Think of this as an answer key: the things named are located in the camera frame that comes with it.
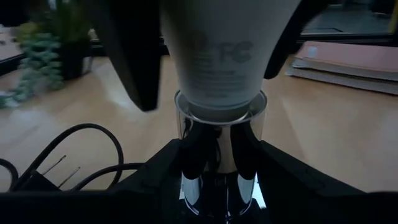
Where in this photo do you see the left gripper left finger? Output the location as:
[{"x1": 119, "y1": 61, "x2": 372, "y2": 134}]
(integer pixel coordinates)
[{"x1": 0, "y1": 138, "x2": 184, "y2": 224}]

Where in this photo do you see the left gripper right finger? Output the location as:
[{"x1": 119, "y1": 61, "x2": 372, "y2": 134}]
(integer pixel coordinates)
[{"x1": 257, "y1": 139, "x2": 398, "y2": 224}]

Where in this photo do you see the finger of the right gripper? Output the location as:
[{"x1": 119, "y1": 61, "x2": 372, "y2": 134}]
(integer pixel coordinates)
[
  {"x1": 93, "y1": 0, "x2": 162, "y2": 112},
  {"x1": 263, "y1": 0, "x2": 330, "y2": 80}
]

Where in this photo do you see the white lightbulb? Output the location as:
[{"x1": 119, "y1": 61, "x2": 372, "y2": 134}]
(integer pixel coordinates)
[{"x1": 160, "y1": 0, "x2": 302, "y2": 122}]

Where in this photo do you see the chrome lamp base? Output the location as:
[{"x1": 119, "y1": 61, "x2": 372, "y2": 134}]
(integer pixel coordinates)
[{"x1": 174, "y1": 90, "x2": 268, "y2": 218}]

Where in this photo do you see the pink spiral notebook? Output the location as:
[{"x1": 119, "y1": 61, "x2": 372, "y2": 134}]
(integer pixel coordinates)
[{"x1": 285, "y1": 40, "x2": 398, "y2": 96}]

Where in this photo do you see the potted succulent plant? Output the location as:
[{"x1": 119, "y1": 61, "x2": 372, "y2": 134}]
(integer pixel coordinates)
[{"x1": 0, "y1": 0, "x2": 91, "y2": 108}]

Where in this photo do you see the black lamp power cord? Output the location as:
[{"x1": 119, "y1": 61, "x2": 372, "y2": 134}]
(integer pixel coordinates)
[{"x1": 0, "y1": 123, "x2": 147, "y2": 192}]

